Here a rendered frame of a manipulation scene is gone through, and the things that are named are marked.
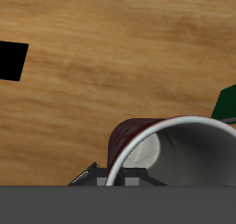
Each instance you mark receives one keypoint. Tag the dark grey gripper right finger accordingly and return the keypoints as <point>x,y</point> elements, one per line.
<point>135,174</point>

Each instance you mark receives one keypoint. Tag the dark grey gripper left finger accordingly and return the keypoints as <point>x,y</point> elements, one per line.
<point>92,175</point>

